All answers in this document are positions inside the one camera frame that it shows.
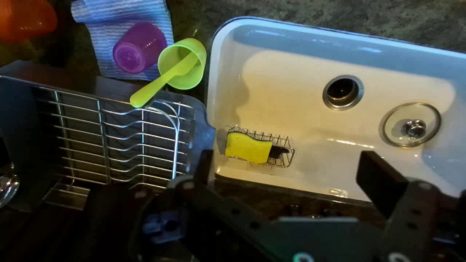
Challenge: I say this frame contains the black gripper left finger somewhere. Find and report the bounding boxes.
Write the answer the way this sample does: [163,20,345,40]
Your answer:
[191,148,230,205]

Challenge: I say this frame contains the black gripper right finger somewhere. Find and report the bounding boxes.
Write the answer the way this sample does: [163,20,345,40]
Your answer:
[355,150,441,244]

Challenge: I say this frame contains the silver metal bowl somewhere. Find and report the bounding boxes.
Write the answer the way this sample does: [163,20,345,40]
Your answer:
[0,135,20,209]

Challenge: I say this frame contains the yellow sponge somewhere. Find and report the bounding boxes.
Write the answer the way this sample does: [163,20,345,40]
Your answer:
[224,131,276,166]

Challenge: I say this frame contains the round metal sink stopper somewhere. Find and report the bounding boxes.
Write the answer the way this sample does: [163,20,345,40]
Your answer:
[378,100,442,148]

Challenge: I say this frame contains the lime green plastic cup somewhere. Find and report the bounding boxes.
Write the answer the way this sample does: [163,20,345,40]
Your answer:
[156,36,208,91]

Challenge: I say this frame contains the white ceramic sink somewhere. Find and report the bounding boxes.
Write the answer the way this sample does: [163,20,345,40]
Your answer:
[205,16,466,203]

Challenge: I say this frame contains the purple plastic cup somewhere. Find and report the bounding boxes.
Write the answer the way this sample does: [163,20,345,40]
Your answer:
[112,22,169,74]

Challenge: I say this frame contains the blue striped dish cloth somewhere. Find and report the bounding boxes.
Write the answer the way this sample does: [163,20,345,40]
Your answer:
[70,0,175,81]

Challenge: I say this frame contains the steel dish drying rack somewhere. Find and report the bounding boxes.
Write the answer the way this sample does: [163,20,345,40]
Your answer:
[0,59,215,212]

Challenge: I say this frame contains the orange plastic cup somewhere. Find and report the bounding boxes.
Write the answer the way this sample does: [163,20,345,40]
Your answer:
[0,0,58,43]

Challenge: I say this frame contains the wire sponge caddy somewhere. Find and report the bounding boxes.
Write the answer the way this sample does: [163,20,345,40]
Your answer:
[223,123,297,169]

